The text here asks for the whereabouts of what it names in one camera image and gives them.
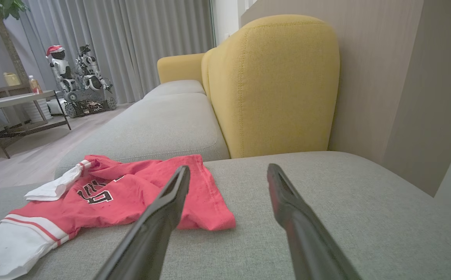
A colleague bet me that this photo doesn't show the yellow sofa backrest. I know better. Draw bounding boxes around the yellow sofa backrest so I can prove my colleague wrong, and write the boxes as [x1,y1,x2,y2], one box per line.
[201,14,341,159]

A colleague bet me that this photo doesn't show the yellow kettle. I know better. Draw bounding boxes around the yellow kettle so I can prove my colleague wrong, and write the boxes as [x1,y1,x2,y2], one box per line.
[3,72,22,86]

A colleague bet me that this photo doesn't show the metal frame coffee table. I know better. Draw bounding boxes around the metal frame coffee table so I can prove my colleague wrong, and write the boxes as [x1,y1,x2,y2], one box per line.
[0,90,72,159]

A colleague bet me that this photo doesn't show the orange drink bottle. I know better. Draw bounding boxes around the orange drink bottle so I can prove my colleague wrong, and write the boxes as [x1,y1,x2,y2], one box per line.
[28,75,42,94]

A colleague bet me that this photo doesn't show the small white floor object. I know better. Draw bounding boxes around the small white floor object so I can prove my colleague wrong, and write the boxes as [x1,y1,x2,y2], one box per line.
[48,98,67,116]

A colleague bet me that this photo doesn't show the wooden side table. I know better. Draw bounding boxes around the wooden side table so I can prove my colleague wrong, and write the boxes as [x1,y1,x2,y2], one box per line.
[0,84,32,98]

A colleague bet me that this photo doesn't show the white ribbed planter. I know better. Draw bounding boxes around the white ribbed planter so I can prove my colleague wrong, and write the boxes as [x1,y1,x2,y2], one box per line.
[23,99,53,123]

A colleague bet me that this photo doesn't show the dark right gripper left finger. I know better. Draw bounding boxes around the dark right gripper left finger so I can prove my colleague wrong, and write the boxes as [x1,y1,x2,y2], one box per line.
[93,165,192,280]

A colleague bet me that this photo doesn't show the white robot with santa hat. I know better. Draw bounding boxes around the white robot with santa hat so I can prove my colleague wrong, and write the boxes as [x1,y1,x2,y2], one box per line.
[46,45,79,94]

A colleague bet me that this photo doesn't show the white black humanoid robot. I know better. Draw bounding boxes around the white black humanoid robot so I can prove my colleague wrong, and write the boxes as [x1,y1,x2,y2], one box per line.
[75,44,113,92]

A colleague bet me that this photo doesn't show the indoor tree with trunk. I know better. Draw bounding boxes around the indoor tree with trunk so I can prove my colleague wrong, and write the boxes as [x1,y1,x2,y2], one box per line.
[0,0,30,88]

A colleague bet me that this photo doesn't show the grey pleated curtain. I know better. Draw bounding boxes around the grey pleated curtain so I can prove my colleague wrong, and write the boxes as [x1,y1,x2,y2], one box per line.
[17,0,215,104]

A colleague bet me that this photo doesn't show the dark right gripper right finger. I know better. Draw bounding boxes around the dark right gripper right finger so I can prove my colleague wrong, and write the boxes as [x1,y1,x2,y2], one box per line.
[266,163,362,280]

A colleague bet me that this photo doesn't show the red tee striped white sleeves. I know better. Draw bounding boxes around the red tee striped white sleeves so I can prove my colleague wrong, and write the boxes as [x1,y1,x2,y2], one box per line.
[0,154,236,280]

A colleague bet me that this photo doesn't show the yellow sofa armrest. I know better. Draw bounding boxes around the yellow sofa armrest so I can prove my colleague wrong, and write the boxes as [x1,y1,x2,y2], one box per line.
[157,53,206,84]

